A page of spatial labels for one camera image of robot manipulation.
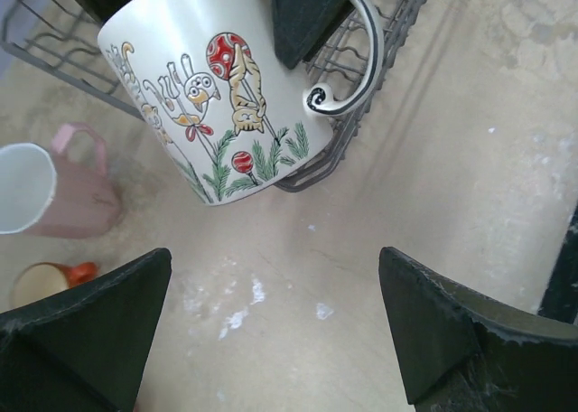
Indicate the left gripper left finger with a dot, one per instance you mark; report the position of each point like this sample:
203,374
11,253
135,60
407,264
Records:
85,349

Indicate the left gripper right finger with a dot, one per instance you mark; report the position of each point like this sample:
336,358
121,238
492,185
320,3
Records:
459,350

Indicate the small red-orange cup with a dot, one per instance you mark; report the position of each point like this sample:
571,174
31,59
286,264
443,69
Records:
42,280

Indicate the cream white mug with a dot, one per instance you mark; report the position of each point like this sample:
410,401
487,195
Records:
204,75

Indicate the pink faceted mug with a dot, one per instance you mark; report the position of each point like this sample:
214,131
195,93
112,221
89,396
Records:
44,193

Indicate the grey wire dish rack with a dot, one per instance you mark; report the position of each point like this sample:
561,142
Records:
59,38

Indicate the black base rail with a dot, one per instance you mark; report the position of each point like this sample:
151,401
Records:
559,301

